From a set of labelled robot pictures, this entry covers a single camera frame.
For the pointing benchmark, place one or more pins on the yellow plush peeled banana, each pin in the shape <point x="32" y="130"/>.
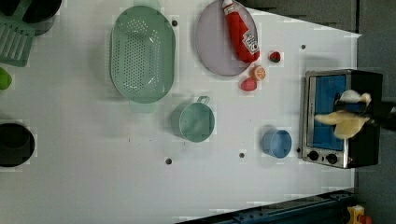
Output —
<point x="347" y="124"/>

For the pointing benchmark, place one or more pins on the dark red plush strawberry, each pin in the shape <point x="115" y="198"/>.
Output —
<point x="275" y="57"/>

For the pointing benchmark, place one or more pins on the black utensil holder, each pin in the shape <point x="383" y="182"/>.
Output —
<point x="40" y="14"/>

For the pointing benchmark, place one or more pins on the yellow red toy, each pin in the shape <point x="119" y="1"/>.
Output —
<point x="358" y="216"/>

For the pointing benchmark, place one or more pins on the grey round plate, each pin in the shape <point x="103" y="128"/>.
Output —
<point x="213" y="41"/>

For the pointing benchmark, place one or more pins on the plush orange slice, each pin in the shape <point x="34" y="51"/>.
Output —
<point x="258" y="73"/>

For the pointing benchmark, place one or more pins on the blue metal frame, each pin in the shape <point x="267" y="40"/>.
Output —
<point x="326" y="208"/>

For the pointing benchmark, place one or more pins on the blue cup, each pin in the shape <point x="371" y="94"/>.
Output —
<point x="277" y="143"/>

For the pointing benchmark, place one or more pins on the silver toaster oven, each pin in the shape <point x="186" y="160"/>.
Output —
<point x="318" y="144"/>

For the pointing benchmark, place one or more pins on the pink plush strawberry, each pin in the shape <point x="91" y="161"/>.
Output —
<point x="249" y="84"/>

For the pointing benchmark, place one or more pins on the bright green object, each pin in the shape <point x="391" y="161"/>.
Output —
<point x="5" y="79"/>

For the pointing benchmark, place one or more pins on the red plush ketchup bottle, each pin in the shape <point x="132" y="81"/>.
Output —
<point x="244" y="41"/>

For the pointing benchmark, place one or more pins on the green mug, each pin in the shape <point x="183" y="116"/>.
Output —
<point x="194" y="122"/>

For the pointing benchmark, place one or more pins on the green slotted spatula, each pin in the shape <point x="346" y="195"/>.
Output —
<point x="16" y="36"/>

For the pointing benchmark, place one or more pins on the green perforated colander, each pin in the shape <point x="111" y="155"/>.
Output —
<point x="143" y="52"/>

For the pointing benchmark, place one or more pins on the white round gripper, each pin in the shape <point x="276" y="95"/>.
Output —
<point x="381" y="115"/>

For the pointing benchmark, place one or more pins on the black round container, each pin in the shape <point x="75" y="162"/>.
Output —
<point x="17" y="144"/>

